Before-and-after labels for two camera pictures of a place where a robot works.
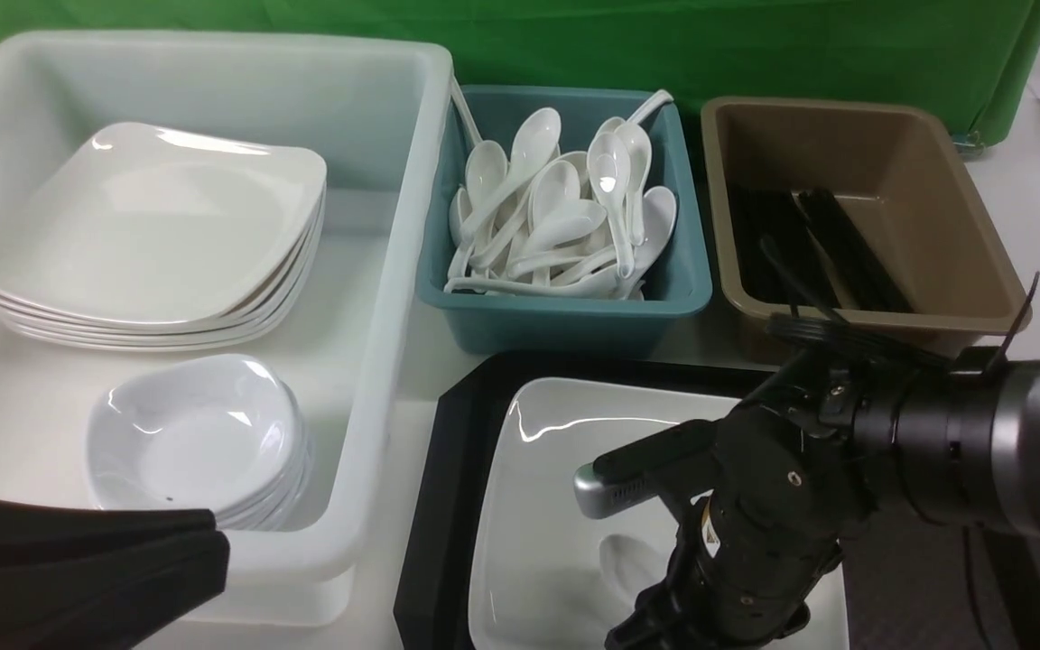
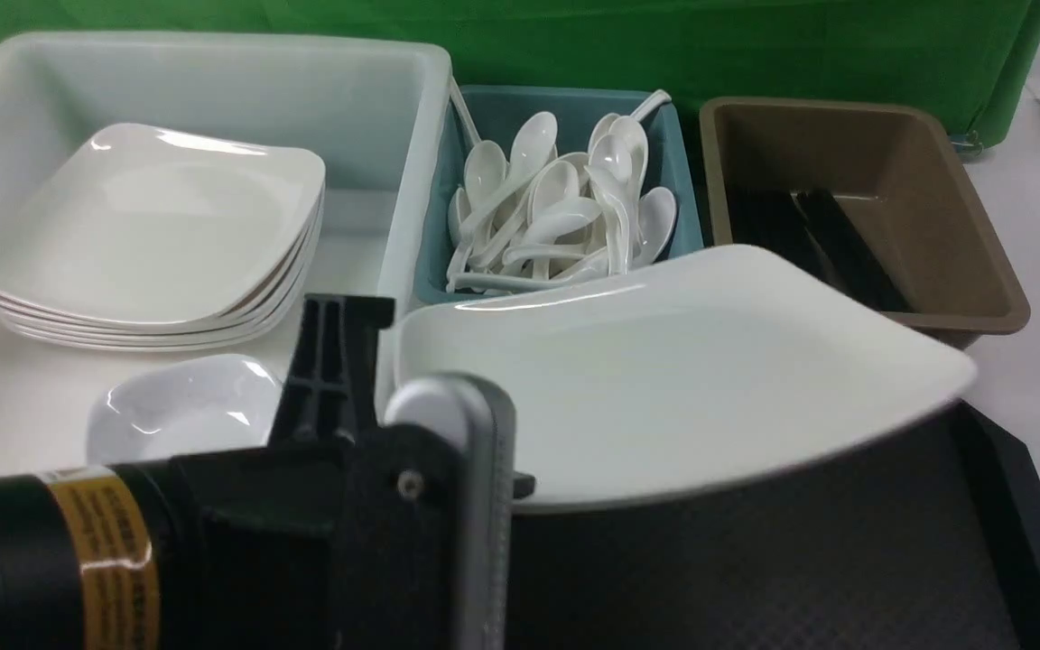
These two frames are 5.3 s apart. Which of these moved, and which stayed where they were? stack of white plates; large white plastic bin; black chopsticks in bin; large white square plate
Moved: large white square plate
Stayed: large white plastic bin; stack of white plates; black chopsticks in bin
